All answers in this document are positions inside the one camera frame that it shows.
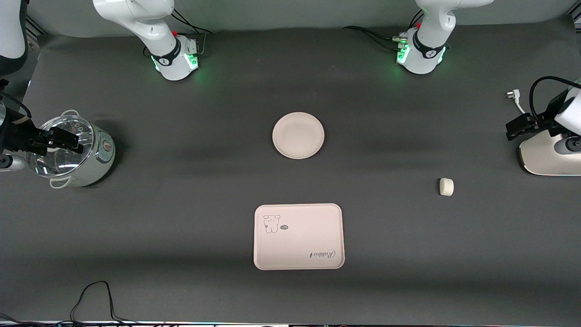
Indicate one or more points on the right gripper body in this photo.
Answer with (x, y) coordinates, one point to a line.
(14, 140)

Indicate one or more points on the small white steamed bun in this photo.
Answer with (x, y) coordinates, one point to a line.
(446, 186)

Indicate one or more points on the round beige plate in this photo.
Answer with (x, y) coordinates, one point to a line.
(298, 135)

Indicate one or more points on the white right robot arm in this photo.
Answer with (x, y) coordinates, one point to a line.
(173, 56)

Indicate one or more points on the beige rectangular rabbit tray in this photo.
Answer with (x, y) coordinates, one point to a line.
(299, 245)

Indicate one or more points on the glass pot lid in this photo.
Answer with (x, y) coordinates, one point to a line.
(56, 164)

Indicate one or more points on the white toaster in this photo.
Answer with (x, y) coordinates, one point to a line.
(544, 159)

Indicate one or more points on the pale green electric pot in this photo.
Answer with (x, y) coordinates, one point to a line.
(97, 163)

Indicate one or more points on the dark grey table mat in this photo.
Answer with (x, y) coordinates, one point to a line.
(181, 209)

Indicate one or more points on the aluminium frame rail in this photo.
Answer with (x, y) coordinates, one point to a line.
(37, 26)
(576, 17)

